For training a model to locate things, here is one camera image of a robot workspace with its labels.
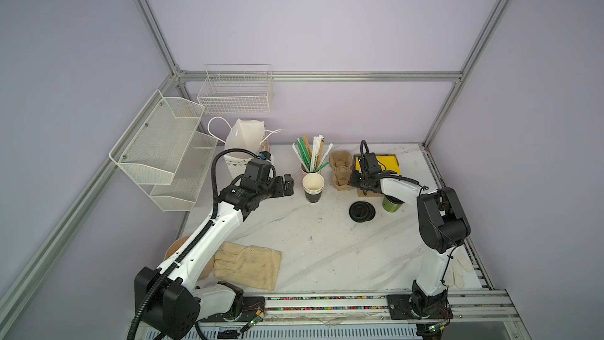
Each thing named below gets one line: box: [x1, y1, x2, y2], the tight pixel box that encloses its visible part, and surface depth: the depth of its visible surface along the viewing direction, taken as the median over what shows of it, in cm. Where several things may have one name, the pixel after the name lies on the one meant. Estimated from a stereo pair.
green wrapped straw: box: [296, 137, 330, 174], surface depth 100 cm
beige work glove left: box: [213, 241, 282, 292], surface depth 84 cm
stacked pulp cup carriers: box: [328, 149, 354, 192], surface depth 106 cm
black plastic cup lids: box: [349, 200, 376, 223], surface depth 96 cm
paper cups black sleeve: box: [302, 172, 325, 204], surface depth 96 cm
